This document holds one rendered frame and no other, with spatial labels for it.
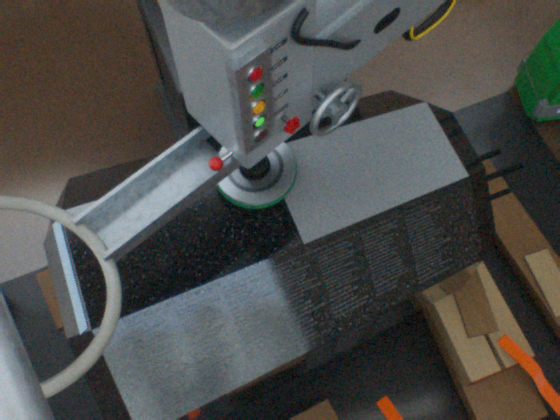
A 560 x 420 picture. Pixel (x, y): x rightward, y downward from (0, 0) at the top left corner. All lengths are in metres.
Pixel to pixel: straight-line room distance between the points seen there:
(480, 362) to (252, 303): 0.94
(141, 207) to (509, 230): 1.61
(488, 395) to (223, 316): 1.10
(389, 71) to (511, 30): 0.64
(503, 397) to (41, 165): 2.05
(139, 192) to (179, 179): 0.09
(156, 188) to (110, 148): 1.42
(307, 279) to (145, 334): 0.44
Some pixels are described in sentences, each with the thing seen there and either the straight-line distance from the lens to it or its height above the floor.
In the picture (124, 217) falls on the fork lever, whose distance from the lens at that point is 1.49.
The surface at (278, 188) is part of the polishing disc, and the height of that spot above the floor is 0.91.
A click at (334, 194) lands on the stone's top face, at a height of 0.85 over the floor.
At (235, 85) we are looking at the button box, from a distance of 1.14.
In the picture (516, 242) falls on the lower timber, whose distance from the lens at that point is 2.67.
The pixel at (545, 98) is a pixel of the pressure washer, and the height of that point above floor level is 0.16.
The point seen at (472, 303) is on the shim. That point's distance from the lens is 2.40.
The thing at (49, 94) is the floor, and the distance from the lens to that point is 3.16.
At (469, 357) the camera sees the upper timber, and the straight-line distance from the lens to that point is 2.35.
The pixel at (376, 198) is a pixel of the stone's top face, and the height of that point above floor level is 0.85.
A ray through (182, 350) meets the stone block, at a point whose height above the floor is 0.74.
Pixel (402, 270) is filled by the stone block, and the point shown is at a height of 0.72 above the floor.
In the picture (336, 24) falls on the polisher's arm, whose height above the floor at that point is 1.40.
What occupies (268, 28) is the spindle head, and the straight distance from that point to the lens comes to 1.13.
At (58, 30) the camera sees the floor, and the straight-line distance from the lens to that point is 3.38.
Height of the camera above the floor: 2.42
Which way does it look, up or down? 64 degrees down
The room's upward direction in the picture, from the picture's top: 2 degrees counter-clockwise
